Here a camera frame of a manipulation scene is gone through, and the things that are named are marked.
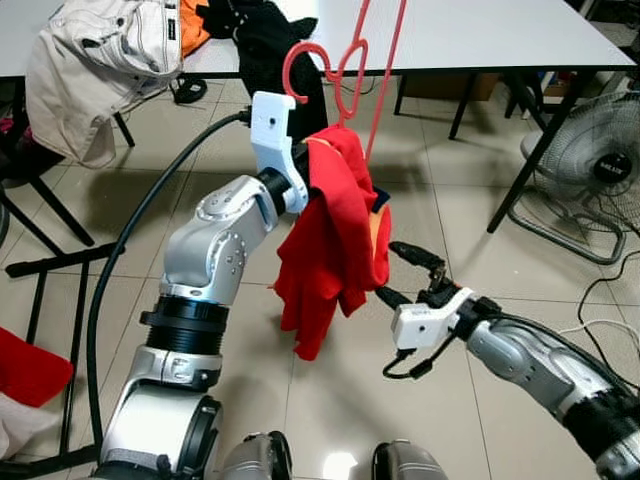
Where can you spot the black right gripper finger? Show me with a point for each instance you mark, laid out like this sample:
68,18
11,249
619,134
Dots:
420,257
397,298

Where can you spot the red navy jersey shirt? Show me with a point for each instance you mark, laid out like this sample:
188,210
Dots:
330,250

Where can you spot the red plastic hanger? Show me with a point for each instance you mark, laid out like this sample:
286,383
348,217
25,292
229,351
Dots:
288,75

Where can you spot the black shirt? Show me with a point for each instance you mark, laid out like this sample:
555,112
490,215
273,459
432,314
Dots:
260,30

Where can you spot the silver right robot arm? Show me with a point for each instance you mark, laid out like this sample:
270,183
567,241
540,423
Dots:
550,360

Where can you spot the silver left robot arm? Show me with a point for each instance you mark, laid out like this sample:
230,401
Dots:
210,270

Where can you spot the grey robot right foot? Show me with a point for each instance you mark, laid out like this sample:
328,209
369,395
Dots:
405,462

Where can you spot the grey robot foot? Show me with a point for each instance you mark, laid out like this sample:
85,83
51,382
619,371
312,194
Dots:
255,458
405,462

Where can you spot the black floor fan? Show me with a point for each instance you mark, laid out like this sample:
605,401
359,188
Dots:
590,170

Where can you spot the grey robot left foot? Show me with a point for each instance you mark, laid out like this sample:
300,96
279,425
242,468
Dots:
255,458

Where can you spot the white table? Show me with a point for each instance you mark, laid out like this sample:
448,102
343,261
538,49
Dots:
480,30

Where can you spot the orange garment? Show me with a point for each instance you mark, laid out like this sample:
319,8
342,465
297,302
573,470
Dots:
193,25

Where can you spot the beige jacket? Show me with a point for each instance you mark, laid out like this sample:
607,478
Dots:
100,70

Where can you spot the plain red shirt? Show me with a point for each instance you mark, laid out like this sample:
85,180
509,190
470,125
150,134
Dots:
30,365

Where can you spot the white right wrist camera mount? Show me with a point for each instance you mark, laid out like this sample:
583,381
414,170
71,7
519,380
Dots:
425,322

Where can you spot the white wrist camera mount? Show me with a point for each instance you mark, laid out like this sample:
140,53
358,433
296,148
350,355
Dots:
425,322
272,140

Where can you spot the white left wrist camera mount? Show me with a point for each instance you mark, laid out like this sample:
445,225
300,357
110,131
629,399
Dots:
272,140

